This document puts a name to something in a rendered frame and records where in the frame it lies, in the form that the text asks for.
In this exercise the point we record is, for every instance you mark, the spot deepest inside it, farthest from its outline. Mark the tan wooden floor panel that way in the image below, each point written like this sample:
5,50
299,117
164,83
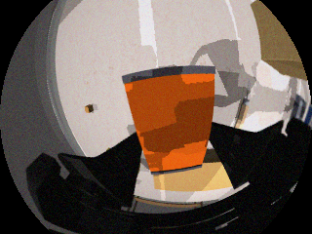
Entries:
211,177

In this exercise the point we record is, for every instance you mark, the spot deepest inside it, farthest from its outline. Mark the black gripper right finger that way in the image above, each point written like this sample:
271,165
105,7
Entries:
239,150

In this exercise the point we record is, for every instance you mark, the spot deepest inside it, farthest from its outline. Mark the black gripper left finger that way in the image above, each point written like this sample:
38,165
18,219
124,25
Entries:
114,170

